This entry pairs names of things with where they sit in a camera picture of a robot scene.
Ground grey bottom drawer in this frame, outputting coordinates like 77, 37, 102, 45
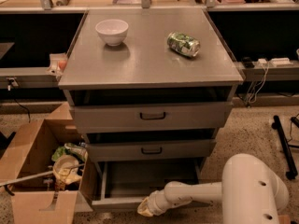
92, 158, 203, 212

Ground brown cardboard box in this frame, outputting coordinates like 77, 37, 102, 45
0, 103, 98, 224

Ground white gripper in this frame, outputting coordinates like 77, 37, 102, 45
137, 191, 163, 217

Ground grey middle drawer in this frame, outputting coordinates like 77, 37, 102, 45
87, 139, 216, 161

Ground grey metal rod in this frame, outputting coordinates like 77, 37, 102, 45
0, 163, 85, 187

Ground green plastic bag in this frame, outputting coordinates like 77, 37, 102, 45
51, 143, 88, 161

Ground grey metal drawer cabinet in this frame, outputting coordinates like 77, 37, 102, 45
57, 7, 245, 173

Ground black floor stand bar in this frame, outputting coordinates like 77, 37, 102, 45
272, 115, 298, 180

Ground white power strip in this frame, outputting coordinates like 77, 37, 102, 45
270, 58, 292, 67

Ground white ceramic bowl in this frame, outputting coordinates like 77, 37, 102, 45
95, 19, 129, 46

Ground grey drawer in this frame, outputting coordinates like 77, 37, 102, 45
70, 102, 233, 133
92, 158, 203, 212
87, 139, 216, 161

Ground crumpled paper plate trash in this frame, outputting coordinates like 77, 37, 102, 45
53, 155, 82, 185

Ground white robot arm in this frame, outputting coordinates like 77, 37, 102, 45
137, 154, 289, 224

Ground small tray with orange ball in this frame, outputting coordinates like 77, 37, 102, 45
47, 53, 67, 77

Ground green crushed soda can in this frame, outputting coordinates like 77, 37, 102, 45
167, 32, 200, 58

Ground grey top drawer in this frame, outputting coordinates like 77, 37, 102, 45
70, 102, 233, 133

